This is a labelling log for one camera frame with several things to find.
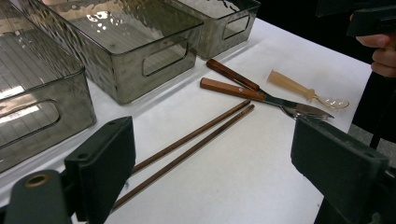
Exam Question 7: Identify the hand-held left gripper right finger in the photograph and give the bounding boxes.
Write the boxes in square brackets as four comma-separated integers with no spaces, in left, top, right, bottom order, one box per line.
[290,117,390,224]

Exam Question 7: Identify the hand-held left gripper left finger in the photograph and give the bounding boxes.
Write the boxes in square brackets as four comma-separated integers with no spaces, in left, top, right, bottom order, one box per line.
[64,116,137,224]

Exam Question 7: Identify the brown wooden chopstick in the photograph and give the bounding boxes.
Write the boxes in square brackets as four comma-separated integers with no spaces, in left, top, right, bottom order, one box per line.
[111,104,256,213]
[132,99,252,175]

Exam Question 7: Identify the clear spoon with beige handle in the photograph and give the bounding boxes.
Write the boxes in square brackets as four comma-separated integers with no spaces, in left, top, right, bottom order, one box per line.
[266,69,350,110]

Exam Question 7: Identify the smoky clear plastic bin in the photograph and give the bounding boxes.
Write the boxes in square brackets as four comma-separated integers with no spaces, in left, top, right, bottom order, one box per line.
[10,0,205,105]
[162,0,262,61]
[0,0,97,174]

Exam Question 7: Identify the wooden-handled table knife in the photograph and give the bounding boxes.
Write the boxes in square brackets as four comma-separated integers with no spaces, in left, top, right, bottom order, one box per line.
[200,77,334,119]

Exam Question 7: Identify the wooden-handled metal fork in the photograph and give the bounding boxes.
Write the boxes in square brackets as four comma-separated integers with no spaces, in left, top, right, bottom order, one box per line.
[205,58,331,121]

